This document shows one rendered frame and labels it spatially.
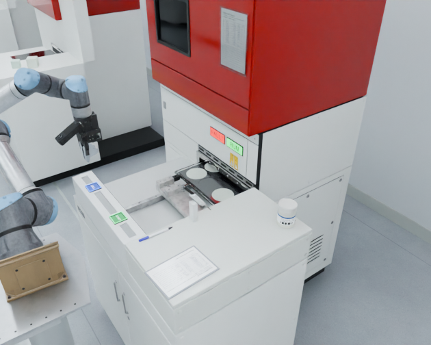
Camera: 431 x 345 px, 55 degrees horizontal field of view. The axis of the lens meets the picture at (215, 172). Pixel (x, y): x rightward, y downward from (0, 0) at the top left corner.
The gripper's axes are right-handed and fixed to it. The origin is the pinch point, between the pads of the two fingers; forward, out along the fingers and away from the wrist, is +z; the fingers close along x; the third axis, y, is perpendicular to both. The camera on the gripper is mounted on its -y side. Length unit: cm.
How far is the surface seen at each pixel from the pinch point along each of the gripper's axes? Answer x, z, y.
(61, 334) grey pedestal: -31, 56, -32
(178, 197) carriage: -18.4, 22.7, 32.6
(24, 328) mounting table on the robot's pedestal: -44, 29, -43
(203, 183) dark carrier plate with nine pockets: -18, 21, 47
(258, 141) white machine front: -41, -9, 59
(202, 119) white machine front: -1, -2, 59
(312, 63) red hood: -41, -36, 86
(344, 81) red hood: -41, -23, 109
